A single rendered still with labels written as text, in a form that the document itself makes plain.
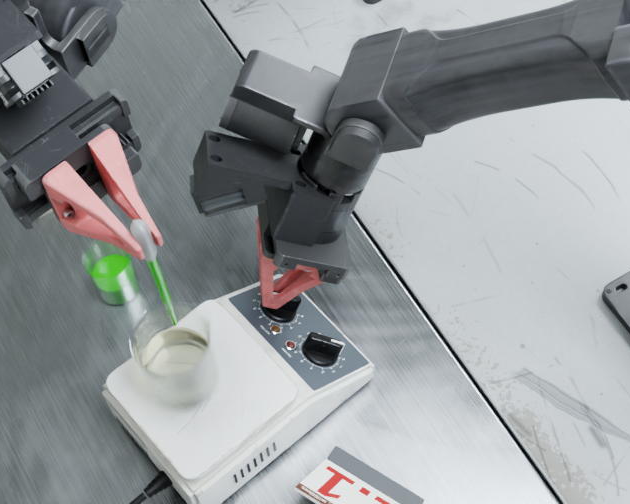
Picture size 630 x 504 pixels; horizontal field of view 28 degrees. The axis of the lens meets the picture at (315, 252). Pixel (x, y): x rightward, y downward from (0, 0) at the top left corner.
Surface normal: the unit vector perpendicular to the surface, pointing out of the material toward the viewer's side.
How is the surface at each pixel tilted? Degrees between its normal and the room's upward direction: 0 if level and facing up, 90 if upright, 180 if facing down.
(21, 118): 2
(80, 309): 0
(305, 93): 18
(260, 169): 32
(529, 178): 0
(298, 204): 72
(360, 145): 90
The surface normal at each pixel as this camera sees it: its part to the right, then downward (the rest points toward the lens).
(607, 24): -0.59, -0.54
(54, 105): -0.06, -0.46
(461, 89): -0.29, 0.80
